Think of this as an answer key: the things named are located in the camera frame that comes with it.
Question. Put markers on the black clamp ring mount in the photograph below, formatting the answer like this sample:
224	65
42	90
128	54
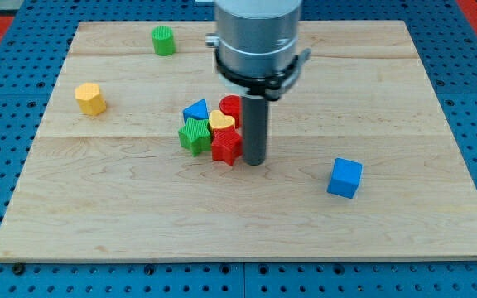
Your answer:
272	87

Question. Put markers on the yellow hexagon block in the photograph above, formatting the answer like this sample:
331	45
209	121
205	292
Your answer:
90	99

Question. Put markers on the green cylinder block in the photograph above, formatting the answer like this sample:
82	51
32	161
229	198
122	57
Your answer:
163	41

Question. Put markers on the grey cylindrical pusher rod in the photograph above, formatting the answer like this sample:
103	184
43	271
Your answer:
255	111

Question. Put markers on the blue cube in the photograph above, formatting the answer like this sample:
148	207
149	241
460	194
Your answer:
345	178

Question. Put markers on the wooden board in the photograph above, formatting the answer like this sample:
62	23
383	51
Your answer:
119	188

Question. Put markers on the green star block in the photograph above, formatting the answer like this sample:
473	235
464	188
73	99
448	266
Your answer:
195	136

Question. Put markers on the red star block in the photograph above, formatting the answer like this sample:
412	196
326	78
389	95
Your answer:
226	145

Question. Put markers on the yellow heart block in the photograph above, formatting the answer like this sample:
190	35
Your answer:
220	121

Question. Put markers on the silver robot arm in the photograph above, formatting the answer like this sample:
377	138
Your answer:
255	57

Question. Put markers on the blue triangle block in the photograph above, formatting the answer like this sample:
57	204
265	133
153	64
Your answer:
197	111

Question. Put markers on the red cylinder block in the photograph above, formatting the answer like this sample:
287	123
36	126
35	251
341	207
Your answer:
230	105

